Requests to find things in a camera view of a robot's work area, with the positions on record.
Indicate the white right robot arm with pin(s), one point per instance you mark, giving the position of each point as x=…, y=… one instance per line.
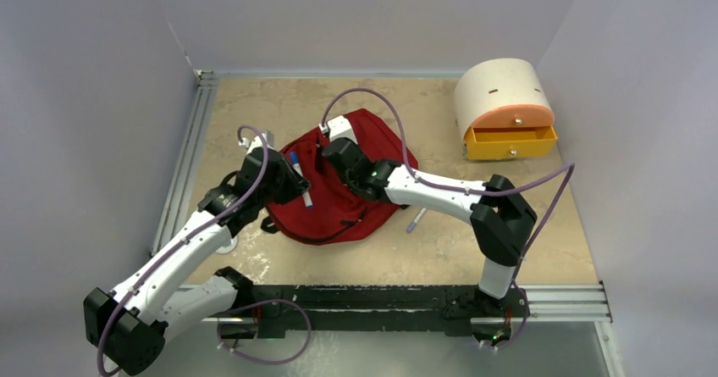
x=501, y=219

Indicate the aluminium frame rails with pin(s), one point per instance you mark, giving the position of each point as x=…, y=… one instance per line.
x=439, y=251

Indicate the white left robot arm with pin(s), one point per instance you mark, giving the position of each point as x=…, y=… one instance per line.
x=131, y=324

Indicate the white blue marker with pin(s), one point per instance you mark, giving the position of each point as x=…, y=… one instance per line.
x=413, y=224
x=306, y=196

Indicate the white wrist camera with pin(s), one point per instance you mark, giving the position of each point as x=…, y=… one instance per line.
x=264, y=138
x=336, y=128

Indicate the white blue oval case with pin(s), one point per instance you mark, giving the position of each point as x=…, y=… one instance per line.
x=228, y=247

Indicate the cream rounded drawer cabinet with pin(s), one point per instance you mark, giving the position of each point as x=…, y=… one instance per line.
x=495, y=83

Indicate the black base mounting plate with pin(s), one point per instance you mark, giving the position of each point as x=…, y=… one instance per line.
x=455, y=310

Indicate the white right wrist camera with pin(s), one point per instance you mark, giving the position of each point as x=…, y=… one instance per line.
x=336, y=128

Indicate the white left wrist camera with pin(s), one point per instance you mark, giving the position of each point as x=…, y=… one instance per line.
x=264, y=138

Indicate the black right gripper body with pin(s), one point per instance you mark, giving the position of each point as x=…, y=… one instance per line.
x=351, y=182

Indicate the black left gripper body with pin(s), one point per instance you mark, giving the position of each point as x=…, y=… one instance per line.
x=268, y=194

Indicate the orange upper drawer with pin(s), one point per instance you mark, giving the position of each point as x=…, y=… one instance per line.
x=517, y=116

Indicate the red student backpack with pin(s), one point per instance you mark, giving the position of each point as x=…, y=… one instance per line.
x=337, y=215

